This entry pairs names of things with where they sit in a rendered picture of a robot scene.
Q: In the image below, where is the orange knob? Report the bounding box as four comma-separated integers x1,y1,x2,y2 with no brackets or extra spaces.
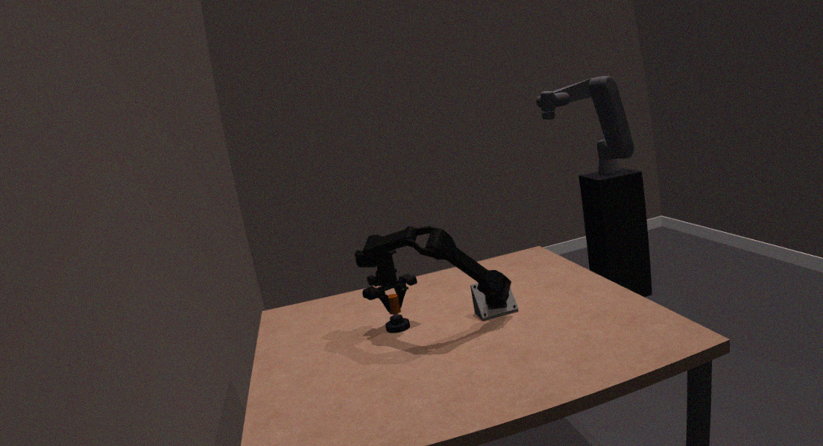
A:
388,294,401,314

